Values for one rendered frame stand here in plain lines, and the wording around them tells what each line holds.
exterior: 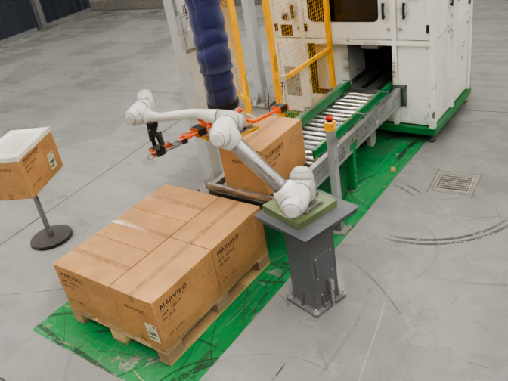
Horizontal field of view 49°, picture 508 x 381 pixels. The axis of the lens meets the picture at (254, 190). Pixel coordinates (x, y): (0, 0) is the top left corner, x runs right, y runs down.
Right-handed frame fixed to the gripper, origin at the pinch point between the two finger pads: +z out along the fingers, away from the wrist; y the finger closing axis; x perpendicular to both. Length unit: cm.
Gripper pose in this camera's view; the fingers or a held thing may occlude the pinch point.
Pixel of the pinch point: (159, 149)
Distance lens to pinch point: 372.4
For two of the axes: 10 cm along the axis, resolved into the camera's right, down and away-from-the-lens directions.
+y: -6.6, -2.9, 6.9
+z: 1.5, 8.6, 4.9
